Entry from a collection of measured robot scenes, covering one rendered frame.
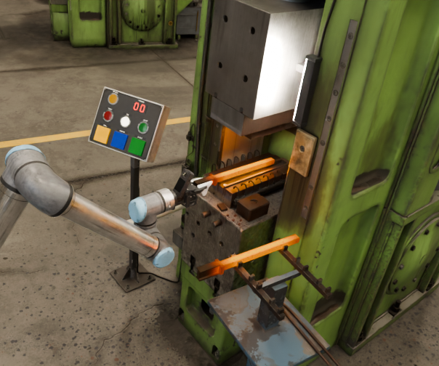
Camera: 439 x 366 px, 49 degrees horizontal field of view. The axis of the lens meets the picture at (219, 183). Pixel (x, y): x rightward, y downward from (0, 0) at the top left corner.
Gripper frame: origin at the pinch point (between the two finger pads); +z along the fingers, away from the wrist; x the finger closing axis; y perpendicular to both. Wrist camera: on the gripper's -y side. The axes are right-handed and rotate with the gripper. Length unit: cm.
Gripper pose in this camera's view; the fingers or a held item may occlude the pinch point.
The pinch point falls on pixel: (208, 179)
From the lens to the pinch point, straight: 206.5
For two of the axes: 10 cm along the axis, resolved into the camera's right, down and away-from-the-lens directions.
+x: 6.3, 4.9, -6.0
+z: 7.7, -2.9, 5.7
